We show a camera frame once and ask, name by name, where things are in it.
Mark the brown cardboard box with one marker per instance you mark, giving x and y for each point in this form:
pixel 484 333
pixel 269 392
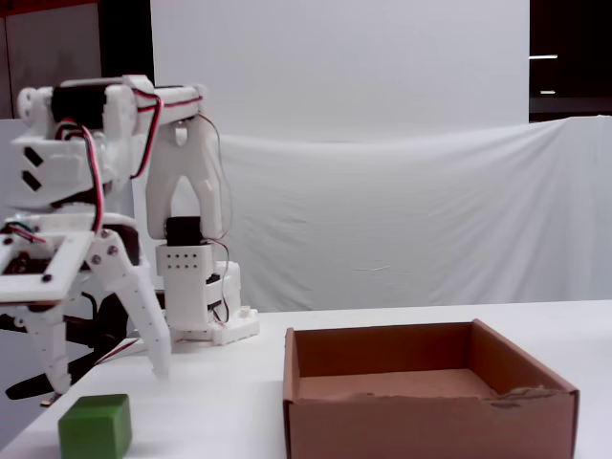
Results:
pixel 382 430

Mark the small metal clamp bracket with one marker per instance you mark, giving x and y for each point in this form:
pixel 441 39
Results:
pixel 47 401

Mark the black table clamp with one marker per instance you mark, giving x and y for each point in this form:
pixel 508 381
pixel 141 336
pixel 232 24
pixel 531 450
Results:
pixel 112 325

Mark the white slotted gripper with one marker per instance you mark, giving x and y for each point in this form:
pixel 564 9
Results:
pixel 111 251

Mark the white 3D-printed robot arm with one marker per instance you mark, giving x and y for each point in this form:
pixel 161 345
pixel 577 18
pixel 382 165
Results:
pixel 181 158

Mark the white draped cloth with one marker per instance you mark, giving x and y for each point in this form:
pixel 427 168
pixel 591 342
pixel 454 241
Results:
pixel 382 215

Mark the green cube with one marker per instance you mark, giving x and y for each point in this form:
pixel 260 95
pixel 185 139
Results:
pixel 95 425

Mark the white wrist camera mount plate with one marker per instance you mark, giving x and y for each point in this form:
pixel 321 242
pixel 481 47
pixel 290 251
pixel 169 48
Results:
pixel 28 287

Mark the brown cabinet door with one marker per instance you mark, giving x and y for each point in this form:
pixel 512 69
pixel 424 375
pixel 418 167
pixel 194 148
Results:
pixel 48 43

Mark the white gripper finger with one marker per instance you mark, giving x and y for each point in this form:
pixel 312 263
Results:
pixel 50 349

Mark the white backdrop board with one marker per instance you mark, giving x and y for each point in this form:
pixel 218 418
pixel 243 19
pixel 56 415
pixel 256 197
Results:
pixel 334 62

